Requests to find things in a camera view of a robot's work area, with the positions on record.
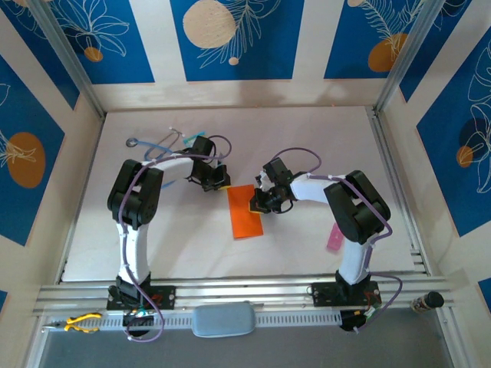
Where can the orange paper sheet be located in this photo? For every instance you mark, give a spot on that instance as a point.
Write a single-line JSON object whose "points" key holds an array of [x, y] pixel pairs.
{"points": [[245, 224]]}

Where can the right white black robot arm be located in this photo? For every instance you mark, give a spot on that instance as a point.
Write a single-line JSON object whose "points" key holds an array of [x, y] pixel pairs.
{"points": [[354, 260]]}

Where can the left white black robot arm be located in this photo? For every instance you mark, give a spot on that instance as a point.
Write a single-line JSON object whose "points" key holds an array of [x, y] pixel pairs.
{"points": [[132, 249]]}

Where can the light blue snack packet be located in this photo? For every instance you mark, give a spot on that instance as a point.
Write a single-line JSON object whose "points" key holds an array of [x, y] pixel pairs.
{"points": [[192, 140]]}

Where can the pink plastic case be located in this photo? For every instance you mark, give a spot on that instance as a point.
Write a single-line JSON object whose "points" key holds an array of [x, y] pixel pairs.
{"points": [[333, 239]]}

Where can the blue stethoscope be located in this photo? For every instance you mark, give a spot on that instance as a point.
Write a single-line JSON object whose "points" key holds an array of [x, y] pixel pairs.
{"points": [[132, 142]]}

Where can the grey blue pouch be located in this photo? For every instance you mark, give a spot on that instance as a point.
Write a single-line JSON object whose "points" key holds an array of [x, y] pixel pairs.
{"points": [[224, 320]]}

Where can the small bottle with black cap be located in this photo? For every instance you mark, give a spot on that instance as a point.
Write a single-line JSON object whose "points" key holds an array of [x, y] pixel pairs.
{"points": [[433, 299]]}

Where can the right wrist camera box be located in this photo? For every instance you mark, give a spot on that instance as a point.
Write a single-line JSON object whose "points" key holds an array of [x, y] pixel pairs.
{"points": [[277, 169]]}

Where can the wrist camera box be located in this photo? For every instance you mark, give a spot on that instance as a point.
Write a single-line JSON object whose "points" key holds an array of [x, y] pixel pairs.
{"points": [[202, 146], [277, 169]]}

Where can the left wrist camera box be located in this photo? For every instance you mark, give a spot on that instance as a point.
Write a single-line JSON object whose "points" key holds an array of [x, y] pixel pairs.
{"points": [[202, 146]]}

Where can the aluminium mounting rail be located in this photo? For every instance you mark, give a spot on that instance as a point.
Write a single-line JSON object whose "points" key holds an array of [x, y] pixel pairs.
{"points": [[249, 291]]}

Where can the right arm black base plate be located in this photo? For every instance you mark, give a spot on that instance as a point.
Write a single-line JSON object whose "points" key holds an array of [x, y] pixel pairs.
{"points": [[326, 295]]}

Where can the aluminium side rail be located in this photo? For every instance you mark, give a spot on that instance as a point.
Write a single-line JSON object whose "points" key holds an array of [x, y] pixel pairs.
{"points": [[387, 161]]}

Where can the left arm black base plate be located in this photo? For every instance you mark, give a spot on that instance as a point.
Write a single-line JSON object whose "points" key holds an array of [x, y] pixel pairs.
{"points": [[165, 297]]}

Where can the aluminium frame post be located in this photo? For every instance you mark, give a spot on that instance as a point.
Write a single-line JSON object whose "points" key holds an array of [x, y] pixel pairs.
{"points": [[403, 57], [73, 65]]}

